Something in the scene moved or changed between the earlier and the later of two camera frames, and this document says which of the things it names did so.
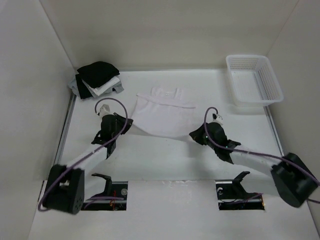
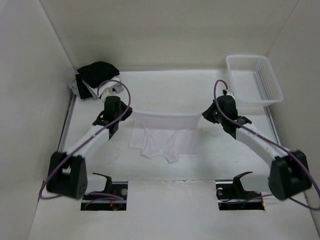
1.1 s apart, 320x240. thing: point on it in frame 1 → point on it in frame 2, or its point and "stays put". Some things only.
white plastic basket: (253, 82) stays put
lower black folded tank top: (83, 91) stays put
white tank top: (163, 114) → (171, 133)
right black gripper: (196, 135) → (207, 114)
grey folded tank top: (73, 84) stays put
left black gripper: (122, 121) → (124, 106)
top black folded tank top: (98, 73) stays put
